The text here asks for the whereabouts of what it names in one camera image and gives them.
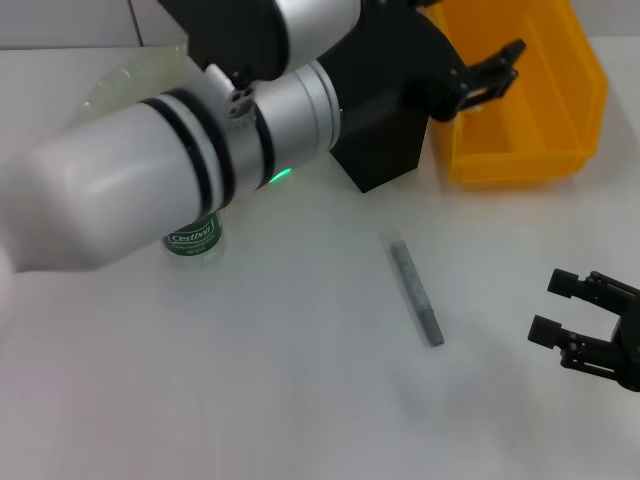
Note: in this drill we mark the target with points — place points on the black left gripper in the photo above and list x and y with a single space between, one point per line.
390 60

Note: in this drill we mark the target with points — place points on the yellow plastic storage bin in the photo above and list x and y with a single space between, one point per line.
540 110

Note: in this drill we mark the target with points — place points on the grey glitter pen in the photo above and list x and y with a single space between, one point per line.
415 295

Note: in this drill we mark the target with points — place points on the black mesh pen holder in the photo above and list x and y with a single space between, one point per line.
385 150

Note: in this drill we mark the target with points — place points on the silver left camera bracket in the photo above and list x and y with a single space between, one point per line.
232 95

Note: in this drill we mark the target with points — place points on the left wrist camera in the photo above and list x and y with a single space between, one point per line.
230 30

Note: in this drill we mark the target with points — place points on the green translucent glass fruit plate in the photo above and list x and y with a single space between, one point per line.
125 75

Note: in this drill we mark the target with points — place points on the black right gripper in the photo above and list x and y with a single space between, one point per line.
629 332

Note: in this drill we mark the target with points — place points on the clear green-label water bottle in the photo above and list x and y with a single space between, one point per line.
192 240

